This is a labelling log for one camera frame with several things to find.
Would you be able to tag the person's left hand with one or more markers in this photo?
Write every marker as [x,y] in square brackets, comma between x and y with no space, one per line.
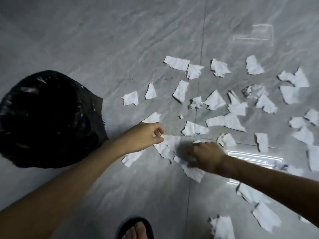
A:
[142,138]

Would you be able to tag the white paper pieces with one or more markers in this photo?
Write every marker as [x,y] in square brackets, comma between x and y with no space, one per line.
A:
[215,100]

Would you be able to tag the torn white paper piece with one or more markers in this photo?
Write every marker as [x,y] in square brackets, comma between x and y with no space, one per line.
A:
[166,146]
[193,172]

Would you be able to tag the black sandal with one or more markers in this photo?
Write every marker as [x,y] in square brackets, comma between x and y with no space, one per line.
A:
[120,232]

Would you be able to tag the person's right forearm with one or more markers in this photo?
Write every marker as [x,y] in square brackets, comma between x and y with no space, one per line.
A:
[274,181]

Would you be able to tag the black bag lined trash bin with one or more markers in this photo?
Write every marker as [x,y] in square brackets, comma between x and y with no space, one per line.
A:
[37,116]

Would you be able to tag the person's left forearm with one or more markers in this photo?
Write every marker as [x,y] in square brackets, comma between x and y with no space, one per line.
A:
[62,186]

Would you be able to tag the person's foot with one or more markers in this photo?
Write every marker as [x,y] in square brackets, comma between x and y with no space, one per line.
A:
[139,231]

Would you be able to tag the person's right hand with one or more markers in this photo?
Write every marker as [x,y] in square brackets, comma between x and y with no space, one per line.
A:
[209,158]

